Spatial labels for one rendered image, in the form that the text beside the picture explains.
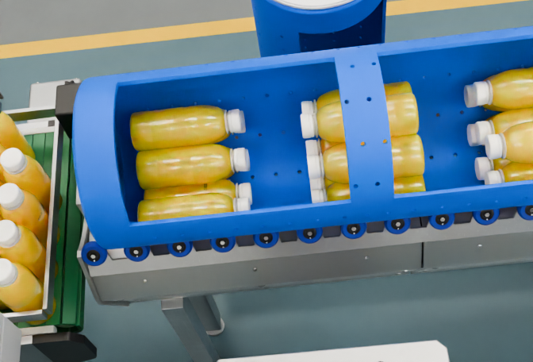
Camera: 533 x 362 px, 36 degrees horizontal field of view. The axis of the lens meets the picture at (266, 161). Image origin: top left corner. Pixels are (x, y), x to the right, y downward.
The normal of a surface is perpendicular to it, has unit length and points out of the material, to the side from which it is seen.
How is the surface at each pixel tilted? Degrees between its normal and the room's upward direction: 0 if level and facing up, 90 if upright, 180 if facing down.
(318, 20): 90
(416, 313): 0
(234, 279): 70
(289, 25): 90
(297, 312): 0
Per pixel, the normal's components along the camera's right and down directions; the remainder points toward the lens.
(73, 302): 0.41, -0.48
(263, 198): -0.11, -0.67
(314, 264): 0.04, 0.65
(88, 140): -0.07, -0.22
